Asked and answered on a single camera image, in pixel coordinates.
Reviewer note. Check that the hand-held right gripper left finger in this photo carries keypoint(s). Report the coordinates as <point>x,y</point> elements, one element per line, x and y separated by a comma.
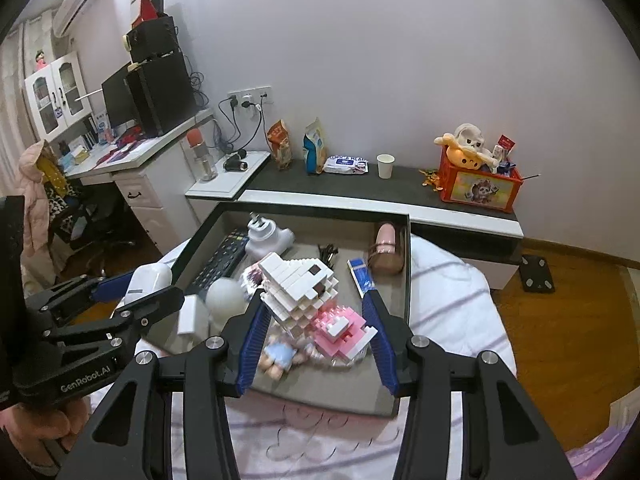
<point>252,345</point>

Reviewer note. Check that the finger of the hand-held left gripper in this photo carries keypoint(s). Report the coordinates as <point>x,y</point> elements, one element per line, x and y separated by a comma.
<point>150,305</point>
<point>70,295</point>

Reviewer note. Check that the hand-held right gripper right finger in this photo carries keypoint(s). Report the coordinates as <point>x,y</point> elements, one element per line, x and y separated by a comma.
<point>382,345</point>

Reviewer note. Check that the white rounded case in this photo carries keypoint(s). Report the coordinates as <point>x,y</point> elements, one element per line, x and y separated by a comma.
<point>147,280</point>

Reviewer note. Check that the small doll figure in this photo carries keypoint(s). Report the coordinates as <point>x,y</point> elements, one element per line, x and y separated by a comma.
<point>277,357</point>

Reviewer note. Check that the pink building block model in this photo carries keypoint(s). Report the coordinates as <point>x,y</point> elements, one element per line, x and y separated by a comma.
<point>345,330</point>

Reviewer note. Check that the white round night light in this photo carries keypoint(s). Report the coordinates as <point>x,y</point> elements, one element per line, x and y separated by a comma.
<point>227,297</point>

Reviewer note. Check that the blue white tube box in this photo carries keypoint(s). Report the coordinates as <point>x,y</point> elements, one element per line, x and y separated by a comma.
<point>361,275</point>

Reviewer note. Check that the white building block model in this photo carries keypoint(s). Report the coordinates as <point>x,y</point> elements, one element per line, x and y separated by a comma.
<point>295,280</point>

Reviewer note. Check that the rose pink cylinder case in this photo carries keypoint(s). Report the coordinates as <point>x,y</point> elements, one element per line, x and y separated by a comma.
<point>386,250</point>

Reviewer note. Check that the grey shallow storage box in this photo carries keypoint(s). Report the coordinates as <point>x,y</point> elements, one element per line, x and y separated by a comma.
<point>310,232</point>

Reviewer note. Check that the person's left hand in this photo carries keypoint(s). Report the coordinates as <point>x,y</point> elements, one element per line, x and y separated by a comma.
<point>45,427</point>

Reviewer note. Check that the small white box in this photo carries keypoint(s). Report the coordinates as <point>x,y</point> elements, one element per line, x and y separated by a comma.
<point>192,315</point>

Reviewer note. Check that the black office chair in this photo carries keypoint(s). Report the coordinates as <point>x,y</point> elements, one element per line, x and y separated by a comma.
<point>95,240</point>

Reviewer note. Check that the white bed quilt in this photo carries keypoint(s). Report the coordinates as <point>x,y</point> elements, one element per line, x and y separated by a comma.
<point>450,310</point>

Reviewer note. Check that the black remote control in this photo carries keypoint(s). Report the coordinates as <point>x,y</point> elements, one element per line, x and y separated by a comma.
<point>220,260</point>

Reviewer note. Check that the pink jacket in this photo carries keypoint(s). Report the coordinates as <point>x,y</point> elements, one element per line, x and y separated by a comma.
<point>35,195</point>

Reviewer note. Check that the black hair clip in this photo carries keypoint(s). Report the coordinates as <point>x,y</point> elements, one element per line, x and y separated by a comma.
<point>329,252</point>

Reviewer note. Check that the white plug adapter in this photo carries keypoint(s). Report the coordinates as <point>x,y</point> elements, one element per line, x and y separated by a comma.
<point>267,237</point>

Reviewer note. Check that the white desk with drawers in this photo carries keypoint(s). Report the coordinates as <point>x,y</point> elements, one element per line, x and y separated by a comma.
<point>160,185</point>

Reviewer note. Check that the white side table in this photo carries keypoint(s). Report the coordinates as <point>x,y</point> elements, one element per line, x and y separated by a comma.
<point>230,180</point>

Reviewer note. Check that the clear bottle with red cap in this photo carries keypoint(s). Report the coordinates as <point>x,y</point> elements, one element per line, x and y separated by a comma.
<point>202,160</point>

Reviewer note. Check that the dark-top low cabinet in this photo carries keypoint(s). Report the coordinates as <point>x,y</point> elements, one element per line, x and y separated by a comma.
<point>330,192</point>

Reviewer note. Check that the small black hair dryer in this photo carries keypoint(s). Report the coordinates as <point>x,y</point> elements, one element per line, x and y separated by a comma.
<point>235,161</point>

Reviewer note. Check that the black floor scale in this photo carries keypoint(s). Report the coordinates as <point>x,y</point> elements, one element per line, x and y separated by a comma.
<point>537,275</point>

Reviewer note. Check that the red fabric item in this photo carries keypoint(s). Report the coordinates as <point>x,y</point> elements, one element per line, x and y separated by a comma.
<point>131,135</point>

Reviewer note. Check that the small orange toy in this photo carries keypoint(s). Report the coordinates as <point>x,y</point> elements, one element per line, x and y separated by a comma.
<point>431,180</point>

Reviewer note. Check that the white paper cup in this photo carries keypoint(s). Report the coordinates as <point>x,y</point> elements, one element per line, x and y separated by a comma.
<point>385,167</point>

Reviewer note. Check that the orange toy crate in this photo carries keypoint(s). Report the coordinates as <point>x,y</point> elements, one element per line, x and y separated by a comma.
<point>480,190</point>

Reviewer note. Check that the wet wipes pack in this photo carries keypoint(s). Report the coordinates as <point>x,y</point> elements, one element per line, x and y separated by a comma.
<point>346,165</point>

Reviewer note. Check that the white curtain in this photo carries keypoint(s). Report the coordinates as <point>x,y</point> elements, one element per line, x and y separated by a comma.
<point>12,110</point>

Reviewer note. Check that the orange snack bag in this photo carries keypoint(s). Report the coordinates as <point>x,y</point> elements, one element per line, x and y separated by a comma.
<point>279,147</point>

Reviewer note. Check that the white glass-door cabinet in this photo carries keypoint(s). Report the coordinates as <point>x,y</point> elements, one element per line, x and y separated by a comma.
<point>55,95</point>

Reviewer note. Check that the black monitor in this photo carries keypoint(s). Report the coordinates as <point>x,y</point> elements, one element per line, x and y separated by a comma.
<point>117,100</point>

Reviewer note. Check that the blue white snack bag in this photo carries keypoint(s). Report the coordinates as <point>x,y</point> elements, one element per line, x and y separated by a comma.
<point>314,150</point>

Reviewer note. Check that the yellow plush toy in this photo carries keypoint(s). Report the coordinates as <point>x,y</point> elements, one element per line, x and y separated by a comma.
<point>462,155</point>

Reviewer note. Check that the black computer tower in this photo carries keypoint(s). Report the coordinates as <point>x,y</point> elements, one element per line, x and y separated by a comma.
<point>160,92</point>

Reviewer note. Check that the white plush toy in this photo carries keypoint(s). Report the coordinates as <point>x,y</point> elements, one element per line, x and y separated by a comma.
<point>470,137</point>

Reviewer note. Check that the red card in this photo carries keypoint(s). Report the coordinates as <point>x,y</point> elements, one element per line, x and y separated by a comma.
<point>506,147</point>

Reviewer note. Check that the small pink doll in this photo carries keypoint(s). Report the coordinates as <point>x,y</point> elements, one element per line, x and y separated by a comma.
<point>40,59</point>

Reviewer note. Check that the purple cloth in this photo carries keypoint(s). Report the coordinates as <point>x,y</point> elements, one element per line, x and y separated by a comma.
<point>605,455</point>

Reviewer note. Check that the black speaker box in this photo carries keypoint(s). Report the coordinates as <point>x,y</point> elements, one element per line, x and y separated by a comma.
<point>152,37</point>

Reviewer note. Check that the white air conditioner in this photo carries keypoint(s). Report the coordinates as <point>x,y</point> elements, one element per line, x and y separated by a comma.
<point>77,2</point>

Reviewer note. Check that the red triangular paper item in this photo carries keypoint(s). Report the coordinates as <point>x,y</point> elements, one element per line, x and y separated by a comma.
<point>147,10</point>

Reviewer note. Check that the white wall power outlet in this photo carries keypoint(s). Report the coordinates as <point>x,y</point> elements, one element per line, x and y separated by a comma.
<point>250,96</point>

